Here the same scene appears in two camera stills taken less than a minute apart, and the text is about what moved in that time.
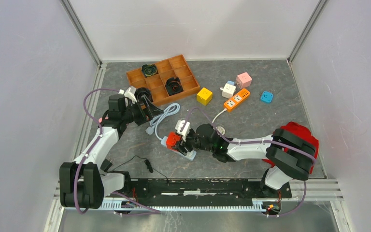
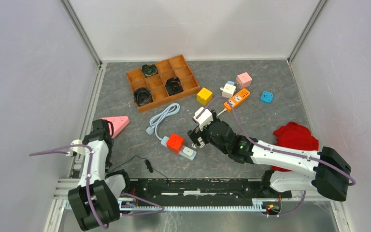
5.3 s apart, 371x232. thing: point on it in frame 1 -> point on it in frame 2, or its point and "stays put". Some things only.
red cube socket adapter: (172, 140) stays put
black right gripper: (181, 145) -> (197, 133)
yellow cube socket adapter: (204, 96) stays put
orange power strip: (236, 99) stays put
